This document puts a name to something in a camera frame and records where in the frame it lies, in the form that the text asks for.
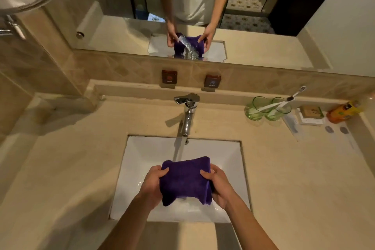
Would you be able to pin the white rectangular sink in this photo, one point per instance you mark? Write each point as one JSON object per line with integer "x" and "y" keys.
{"x": 140, "y": 153}

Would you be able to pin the long clear plastic packet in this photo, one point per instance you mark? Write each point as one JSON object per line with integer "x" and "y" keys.
{"x": 292, "y": 126}

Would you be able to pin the person's right hand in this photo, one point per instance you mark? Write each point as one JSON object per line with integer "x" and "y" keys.
{"x": 221, "y": 188}

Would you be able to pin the green glass cup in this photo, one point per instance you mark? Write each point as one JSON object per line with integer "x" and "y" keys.
{"x": 276, "y": 116}
{"x": 253, "y": 115}

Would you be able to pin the orange bottle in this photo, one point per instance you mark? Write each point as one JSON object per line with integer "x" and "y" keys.
{"x": 341, "y": 113}

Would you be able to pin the brown sign with blue symbol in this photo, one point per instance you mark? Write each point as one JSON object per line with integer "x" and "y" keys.
{"x": 212, "y": 81}

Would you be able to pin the brown sign with red symbol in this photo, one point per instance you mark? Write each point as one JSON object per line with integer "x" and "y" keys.
{"x": 169, "y": 77}

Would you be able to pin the person's right forearm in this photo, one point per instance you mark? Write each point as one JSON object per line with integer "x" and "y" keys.
{"x": 249, "y": 226}

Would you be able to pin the chrome mirror screw cap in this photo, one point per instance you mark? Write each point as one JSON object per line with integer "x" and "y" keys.
{"x": 80, "y": 35}

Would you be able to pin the person's left hand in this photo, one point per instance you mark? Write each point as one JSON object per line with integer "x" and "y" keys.
{"x": 151, "y": 188}

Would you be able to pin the white soap dish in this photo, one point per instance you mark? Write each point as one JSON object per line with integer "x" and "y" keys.
{"x": 310, "y": 121}

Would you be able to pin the white toothbrush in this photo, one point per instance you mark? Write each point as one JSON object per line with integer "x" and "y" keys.
{"x": 272, "y": 105}
{"x": 294, "y": 94}

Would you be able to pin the person's left forearm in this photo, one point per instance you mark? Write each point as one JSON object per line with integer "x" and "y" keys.
{"x": 129, "y": 226}

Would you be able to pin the purple cleaning cloth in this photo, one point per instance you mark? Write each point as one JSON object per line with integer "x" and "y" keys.
{"x": 184, "y": 182}

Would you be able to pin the large wall mirror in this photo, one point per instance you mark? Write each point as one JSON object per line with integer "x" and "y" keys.
{"x": 337, "y": 18}

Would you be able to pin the brown soap box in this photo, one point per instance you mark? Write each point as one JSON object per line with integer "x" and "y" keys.
{"x": 311, "y": 111}

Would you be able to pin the chrome faucet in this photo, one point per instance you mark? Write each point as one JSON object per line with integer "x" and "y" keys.
{"x": 189, "y": 112}

